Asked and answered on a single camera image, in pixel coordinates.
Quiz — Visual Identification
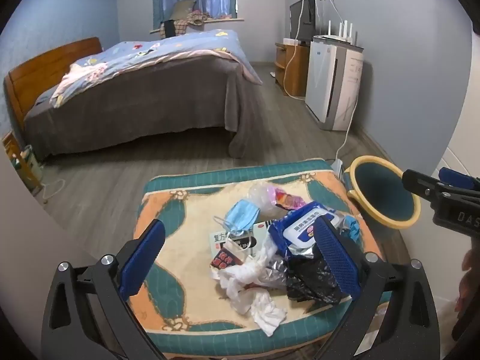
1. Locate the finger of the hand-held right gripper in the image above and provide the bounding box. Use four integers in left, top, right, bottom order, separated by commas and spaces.
402, 170, 451, 197
439, 167, 480, 191

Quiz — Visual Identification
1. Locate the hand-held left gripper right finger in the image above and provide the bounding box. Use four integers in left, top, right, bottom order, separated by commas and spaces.
313, 217, 440, 360

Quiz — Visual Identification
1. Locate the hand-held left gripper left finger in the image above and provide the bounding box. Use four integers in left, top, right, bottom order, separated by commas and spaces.
41, 217, 167, 360

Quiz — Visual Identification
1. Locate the black plastic bag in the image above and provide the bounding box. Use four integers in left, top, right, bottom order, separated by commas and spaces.
287, 247, 353, 304

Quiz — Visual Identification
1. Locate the teal bin with yellow rim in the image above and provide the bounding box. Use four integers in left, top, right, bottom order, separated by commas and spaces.
346, 155, 422, 232

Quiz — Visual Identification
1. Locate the blue wet wipes packet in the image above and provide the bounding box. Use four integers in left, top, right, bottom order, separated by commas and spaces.
268, 202, 346, 259

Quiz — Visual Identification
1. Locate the person's right hand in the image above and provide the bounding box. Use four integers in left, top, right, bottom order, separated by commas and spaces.
455, 247, 476, 314

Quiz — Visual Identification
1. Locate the crumpled blue glove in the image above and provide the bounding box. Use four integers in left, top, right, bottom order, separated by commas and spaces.
343, 215, 362, 242

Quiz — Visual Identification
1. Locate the teal orange printed mat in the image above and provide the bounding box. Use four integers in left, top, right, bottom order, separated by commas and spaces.
132, 158, 392, 357

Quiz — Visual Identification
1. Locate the crumpled silver plastic wrapper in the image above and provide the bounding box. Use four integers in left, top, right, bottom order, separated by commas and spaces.
262, 255, 289, 289

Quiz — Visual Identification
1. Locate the white medicine box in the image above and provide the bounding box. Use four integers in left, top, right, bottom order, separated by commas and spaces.
209, 230, 230, 259

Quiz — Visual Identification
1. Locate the pink snack wrapper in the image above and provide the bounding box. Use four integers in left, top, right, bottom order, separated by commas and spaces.
274, 187, 306, 211

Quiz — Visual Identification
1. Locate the black red snack packet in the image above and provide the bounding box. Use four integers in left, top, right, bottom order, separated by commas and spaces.
210, 249, 244, 271

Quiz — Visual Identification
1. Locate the clear plastic bag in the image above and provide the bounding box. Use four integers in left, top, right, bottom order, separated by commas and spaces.
247, 182, 278, 214

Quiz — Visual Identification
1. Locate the blue face mask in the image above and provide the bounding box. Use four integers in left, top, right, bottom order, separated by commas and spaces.
214, 199, 262, 241

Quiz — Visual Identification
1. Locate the white fluffy cloth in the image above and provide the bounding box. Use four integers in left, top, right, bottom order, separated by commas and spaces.
437, 300, 460, 360

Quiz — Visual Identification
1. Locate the white air purifier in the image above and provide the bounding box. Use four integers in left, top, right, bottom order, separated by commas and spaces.
304, 35, 365, 132

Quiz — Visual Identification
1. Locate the bed with grey cover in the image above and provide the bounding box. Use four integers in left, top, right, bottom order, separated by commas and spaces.
23, 50, 263, 160

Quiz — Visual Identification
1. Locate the wooden cabinet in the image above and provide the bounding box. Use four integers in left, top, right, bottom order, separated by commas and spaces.
275, 41, 311, 97

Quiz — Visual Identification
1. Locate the white router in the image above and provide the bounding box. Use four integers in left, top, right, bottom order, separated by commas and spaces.
326, 20, 357, 40

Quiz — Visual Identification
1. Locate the wooden nightstand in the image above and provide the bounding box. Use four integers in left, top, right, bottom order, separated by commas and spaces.
2, 131, 44, 196

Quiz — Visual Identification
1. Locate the black monitor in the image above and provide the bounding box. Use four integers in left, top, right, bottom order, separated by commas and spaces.
289, 0, 317, 44

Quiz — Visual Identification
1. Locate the wooden bed headboard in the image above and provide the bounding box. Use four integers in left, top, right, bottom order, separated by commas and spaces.
4, 37, 104, 128

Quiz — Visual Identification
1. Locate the plaid cloth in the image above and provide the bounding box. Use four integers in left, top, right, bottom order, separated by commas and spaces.
159, 11, 211, 38

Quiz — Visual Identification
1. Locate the window sill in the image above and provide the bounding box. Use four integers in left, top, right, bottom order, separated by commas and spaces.
150, 17, 244, 34

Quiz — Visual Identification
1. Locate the grey brown pillow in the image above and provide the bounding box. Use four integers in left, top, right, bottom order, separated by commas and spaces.
170, 0, 197, 21

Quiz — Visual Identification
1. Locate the white power cable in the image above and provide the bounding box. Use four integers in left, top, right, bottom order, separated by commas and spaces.
335, 94, 357, 162

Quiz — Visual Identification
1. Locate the white floor cable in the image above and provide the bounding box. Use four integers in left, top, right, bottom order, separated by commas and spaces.
39, 178, 66, 205

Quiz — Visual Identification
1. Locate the cream cable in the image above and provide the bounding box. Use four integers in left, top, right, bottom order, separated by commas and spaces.
283, 41, 306, 100

